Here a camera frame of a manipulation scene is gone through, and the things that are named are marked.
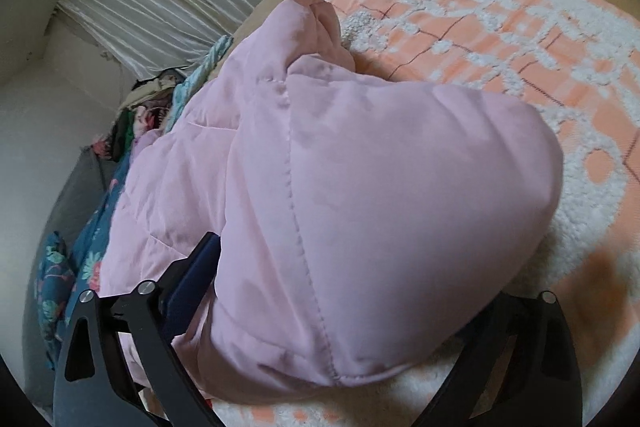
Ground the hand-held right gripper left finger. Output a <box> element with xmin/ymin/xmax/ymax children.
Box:
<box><xmin>52</xmin><ymin>232</ymin><xmax>226</xmax><ymax>427</ymax></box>

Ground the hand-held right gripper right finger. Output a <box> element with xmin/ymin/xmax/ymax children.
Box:
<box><xmin>440</xmin><ymin>289</ymin><xmax>598</xmax><ymax>427</ymax></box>

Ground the pink quilted jacket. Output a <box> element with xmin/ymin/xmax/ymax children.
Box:
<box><xmin>95</xmin><ymin>0</ymin><xmax>565</xmax><ymax>418</ymax></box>

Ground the pile of mixed clothes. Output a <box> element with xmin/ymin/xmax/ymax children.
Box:
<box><xmin>90</xmin><ymin>69</ymin><xmax>186</xmax><ymax>160</ymax></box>

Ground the blue floral quilt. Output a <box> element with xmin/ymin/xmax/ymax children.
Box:
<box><xmin>34</xmin><ymin>67</ymin><xmax>201</xmax><ymax>373</ymax></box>

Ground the grey padded headboard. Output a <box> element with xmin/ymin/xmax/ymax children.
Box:
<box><xmin>22</xmin><ymin>146</ymin><xmax>118</xmax><ymax>408</ymax></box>

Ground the light blue cloth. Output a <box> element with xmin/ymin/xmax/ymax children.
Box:
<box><xmin>192</xmin><ymin>34</ymin><xmax>236</xmax><ymax>82</ymax></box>

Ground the orange checked fleece blanket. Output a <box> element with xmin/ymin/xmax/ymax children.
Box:
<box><xmin>212</xmin><ymin>0</ymin><xmax>640</xmax><ymax>427</ymax></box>

